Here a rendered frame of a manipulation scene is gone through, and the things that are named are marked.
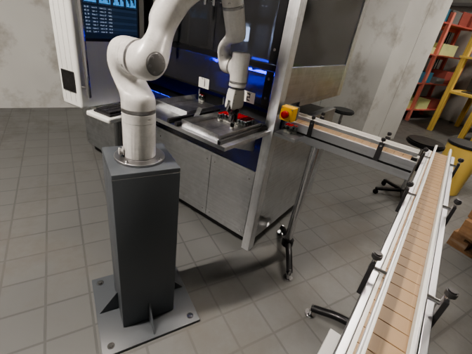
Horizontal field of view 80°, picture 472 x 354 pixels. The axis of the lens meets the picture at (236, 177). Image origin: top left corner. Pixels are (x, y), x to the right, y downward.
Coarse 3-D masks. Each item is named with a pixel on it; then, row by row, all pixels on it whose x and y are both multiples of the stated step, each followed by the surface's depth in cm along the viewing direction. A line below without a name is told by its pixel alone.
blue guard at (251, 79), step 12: (180, 48) 177; (180, 60) 180; (192, 60) 174; (204, 60) 168; (216, 60) 163; (168, 72) 190; (180, 72) 184; (192, 72) 177; (204, 72) 171; (216, 72) 166; (252, 72) 152; (264, 72) 147; (216, 84) 169; (228, 84) 163; (252, 84) 154
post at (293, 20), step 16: (304, 0) 128; (288, 16) 131; (288, 32) 133; (288, 48) 136; (288, 64) 139; (288, 80) 146; (272, 96) 149; (272, 112) 152; (272, 128) 155; (272, 144) 160; (256, 176) 172; (256, 192) 176; (256, 208) 180; (256, 224) 190
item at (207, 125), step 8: (216, 112) 161; (184, 120) 141; (192, 120) 148; (200, 120) 153; (208, 120) 156; (216, 120) 158; (192, 128) 139; (200, 128) 136; (208, 128) 145; (216, 128) 147; (224, 128) 148; (240, 128) 152; (248, 128) 145; (208, 136) 134; (216, 136) 131; (224, 136) 131
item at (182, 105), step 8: (176, 96) 178; (184, 96) 183; (192, 96) 189; (160, 104) 165; (168, 104) 161; (176, 104) 175; (184, 104) 177; (192, 104) 180; (200, 104) 182; (208, 104) 185; (224, 104) 178; (176, 112) 159; (184, 112) 155; (192, 112) 158
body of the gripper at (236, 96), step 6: (228, 90) 137; (234, 90) 136; (240, 90) 136; (228, 96) 138; (234, 96) 137; (240, 96) 140; (228, 102) 139; (234, 102) 138; (240, 102) 142; (234, 108) 140
